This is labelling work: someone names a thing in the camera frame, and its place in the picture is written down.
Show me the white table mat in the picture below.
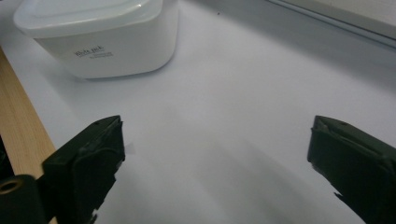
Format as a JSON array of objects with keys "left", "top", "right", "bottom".
[{"left": 0, "top": 0, "right": 396, "bottom": 224}]

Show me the metal floor rail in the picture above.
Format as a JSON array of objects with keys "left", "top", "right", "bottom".
[{"left": 267, "top": 0, "right": 396, "bottom": 49}]

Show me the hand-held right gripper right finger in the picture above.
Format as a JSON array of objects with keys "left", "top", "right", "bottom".
[{"left": 306, "top": 115, "right": 396, "bottom": 224}]

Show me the white lidded storage container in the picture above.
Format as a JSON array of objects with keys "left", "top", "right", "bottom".
[{"left": 12, "top": 0, "right": 180, "bottom": 79}]

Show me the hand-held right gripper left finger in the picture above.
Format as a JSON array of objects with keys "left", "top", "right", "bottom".
[{"left": 42, "top": 115, "right": 126, "bottom": 224}]

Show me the wooden table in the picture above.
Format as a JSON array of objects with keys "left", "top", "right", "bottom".
[{"left": 0, "top": 46, "right": 59, "bottom": 224}]

